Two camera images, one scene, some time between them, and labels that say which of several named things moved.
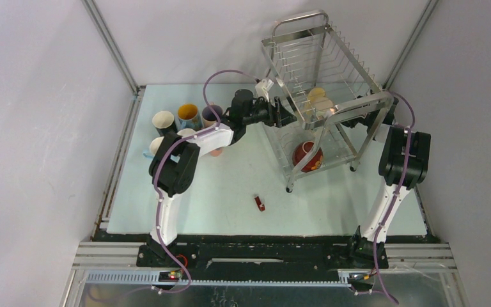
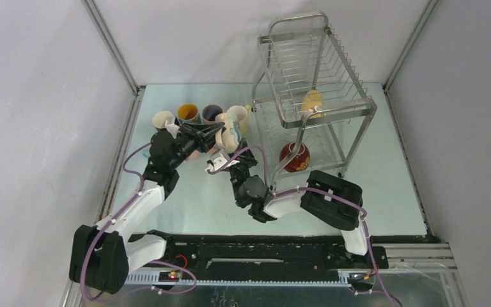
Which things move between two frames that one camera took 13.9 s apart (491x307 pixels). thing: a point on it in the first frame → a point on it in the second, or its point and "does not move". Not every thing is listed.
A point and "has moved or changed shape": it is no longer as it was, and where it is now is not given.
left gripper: (277, 116) → (202, 135)
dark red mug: (302, 149) → (300, 162)
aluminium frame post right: (409, 45) does not move
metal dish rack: (332, 106) has moved or changed shape
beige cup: (319, 103) has moved or changed shape
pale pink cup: (210, 115) does not move
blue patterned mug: (188, 117) does not move
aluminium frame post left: (96, 16) does not move
